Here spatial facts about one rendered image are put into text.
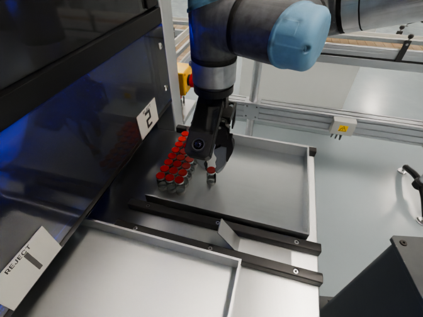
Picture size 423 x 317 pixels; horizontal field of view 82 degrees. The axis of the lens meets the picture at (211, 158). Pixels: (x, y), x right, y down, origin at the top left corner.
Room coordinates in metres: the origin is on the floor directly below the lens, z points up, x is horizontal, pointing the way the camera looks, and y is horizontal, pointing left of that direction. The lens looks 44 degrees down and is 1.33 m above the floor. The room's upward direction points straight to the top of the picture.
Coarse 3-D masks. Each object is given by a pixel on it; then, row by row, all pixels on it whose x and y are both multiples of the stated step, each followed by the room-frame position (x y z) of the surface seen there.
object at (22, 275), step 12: (36, 240) 0.15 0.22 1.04; (48, 240) 0.16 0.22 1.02; (24, 252) 0.13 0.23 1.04; (36, 252) 0.14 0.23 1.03; (48, 252) 0.15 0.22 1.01; (12, 264) 0.12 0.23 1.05; (24, 264) 0.12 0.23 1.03; (48, 264) 0.14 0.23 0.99; (0, 276) 0.10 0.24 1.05; (12, 276) 0.11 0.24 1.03; (24, 276) 0.12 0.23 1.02; (36, 276) 0.12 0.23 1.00; (0, 288) 0.10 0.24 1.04; (12, 288) 0.10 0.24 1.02; (24, 288) 0.11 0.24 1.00; (0, 300) 0.09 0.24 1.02; (12, 300) 0.09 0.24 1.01
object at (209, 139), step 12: (204, 108) 0.36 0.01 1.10; (216, 108) 0.36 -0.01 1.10; (192, 120) 0.35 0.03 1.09; (204, 120) 0.34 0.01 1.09; (216, 120) 0.34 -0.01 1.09; (192, 132) 0.33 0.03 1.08; (204, 132) 0.33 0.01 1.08; (216, 132) 0.33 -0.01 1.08; (192, 144) 0.31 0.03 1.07; (204, 144) 0.31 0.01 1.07; (192, 156) 0.30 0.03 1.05; (204, 156) 0.29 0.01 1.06
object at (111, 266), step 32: (96, 224) 0.25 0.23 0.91; (64, 256) 0.20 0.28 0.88; (96, 256) 0.20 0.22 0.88; (128, 256) 0.20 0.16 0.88; (160, 256) 0.20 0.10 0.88; (192, 256) 0.20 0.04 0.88; (224, 256) 0.19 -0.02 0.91; (32, 288) 0.14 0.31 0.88; (64, 288) 0.14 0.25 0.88; (96, 288) 0.14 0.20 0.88; (128, 288) 0.14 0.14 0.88; (160, 288) 0.14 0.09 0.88; (192, 288) 0.14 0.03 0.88; (224, 288) 0.14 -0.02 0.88
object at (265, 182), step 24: (240, 144) 0.52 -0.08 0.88; (264, 144) 0.50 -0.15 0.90; (288, 144) 0.49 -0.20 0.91; (240, 168) 0.43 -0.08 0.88; (264, 168) 0.43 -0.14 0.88; (288, 168) 0.43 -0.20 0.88; (168, 192) 0.35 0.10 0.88; (192, 192) 0.35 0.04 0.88; (216, 192) 0.35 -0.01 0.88; (240, 192) 0.35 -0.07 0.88; (264, 192) 0.35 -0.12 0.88; (288, 192) 0.35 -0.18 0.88; (216, 216) 0.28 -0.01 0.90; (240, 216) 0.27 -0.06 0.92; (264, 216) 0.29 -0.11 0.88; (288, 216) 0.29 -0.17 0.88
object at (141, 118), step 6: (150, 102) 0.47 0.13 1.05; (150, 108) 0.47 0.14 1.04; (156, 108) 0.49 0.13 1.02; (144, 114) 0.44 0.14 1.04; (156, 114) 0.49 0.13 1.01; (138, 120) 0.42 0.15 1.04; (144, 120) 0.44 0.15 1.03; (150, 120) 0.46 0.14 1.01; (156, 120) 0.48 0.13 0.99; (138, 126) 0.41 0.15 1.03; (144, 126) 0.43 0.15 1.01; (150, 126) 0.45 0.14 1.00; (144, 132) 0.43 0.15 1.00
